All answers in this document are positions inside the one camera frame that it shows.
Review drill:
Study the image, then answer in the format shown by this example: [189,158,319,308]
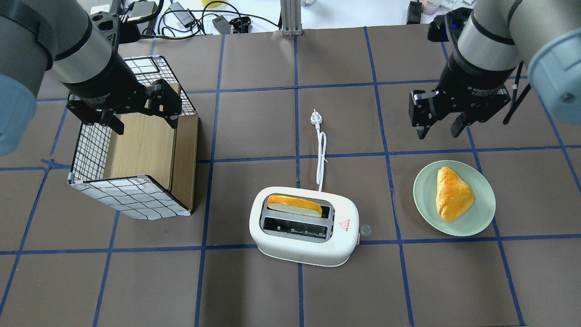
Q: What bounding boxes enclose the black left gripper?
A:
[66,58,182,136]

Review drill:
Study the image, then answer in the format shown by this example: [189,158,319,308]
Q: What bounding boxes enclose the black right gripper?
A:
[409,57,512,139]

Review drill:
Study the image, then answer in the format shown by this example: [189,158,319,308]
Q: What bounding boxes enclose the white toaster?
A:
[249,187,359,267]

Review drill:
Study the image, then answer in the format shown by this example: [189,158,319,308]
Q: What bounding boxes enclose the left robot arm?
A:
[0,0,182,156]

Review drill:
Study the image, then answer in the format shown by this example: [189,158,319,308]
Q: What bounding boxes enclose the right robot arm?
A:
[409,0,581,139]

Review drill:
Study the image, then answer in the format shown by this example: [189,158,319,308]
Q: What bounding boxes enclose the toast slice in toaster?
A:
[267,195,322,218]

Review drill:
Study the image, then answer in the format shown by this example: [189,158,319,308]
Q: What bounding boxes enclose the green plate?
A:
[413,161,496,237]

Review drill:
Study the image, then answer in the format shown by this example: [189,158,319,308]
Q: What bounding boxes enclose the triangular bread on plate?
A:
[435,166,475,222]

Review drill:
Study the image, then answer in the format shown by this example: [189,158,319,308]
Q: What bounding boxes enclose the black power adapter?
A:
[405,0,423,25]

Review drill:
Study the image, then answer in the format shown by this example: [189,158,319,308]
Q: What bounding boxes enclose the wire basket with wooden shelf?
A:
[67,56,199,220]

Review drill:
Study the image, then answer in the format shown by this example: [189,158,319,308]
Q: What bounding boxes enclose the white toaster power cord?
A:
[310,109,328,193]

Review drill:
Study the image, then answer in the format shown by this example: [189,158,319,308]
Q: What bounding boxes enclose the aluminium frame post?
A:
[280,0,303,36]

